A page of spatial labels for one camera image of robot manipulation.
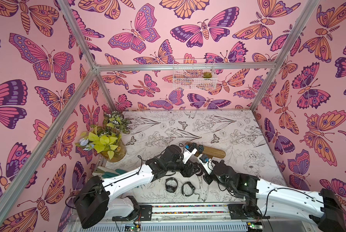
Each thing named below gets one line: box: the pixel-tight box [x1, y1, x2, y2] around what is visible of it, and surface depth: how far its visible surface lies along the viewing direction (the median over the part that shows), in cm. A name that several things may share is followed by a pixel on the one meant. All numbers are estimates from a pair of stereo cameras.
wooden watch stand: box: [185, 142, 227, 159], surface depth 89 cm
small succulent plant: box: [202, 71, 213, 79], surface depth 95 cm
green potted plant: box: [74, 110, 132, 163], surface depth 80 cm
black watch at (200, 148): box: [197, 144, 204, 154], surface depth 89 cm
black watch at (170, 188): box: [165, 176, 179, 193], surface depth 81 cm
